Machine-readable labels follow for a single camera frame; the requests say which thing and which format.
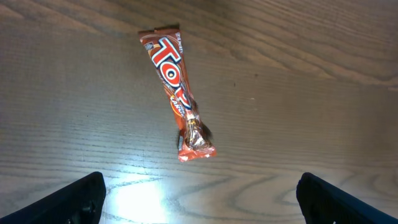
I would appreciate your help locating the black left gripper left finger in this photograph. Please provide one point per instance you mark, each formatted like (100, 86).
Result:
(79, 202)

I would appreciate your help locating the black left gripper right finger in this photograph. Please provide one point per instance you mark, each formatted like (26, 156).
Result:
(322, 202)

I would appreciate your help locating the orange red chocolate bar wrapper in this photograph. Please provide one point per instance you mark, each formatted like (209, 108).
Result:
(164, 46)

